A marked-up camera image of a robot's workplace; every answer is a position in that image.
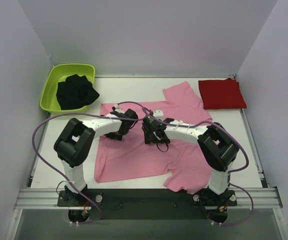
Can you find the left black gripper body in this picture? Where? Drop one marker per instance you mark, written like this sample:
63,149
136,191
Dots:
114,135

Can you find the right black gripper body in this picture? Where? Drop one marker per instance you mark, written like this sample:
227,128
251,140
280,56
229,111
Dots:
155,137

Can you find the pink t shirt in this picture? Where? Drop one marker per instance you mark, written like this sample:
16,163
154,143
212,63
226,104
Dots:
131,158

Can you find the red t shirt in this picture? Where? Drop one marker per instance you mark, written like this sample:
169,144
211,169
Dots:
221,94

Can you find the green plastic basin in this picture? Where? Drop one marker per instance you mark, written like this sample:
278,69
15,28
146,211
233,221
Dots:
48,100

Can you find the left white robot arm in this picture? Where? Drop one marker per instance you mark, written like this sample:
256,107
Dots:
75,141

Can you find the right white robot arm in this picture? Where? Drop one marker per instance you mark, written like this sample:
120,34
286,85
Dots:
217,146

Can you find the black t shirt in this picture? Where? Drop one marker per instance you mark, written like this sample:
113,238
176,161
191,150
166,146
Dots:
75,93

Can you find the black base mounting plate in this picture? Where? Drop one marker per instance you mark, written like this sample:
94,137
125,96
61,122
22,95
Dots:
147,204

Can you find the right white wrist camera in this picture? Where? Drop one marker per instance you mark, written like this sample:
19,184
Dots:
158,114

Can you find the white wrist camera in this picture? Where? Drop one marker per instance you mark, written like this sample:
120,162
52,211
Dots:
119,108
158,114

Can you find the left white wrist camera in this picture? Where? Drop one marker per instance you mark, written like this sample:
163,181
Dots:
119,108

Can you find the aluminium extrusion rail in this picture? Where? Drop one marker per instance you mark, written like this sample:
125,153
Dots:
266,198

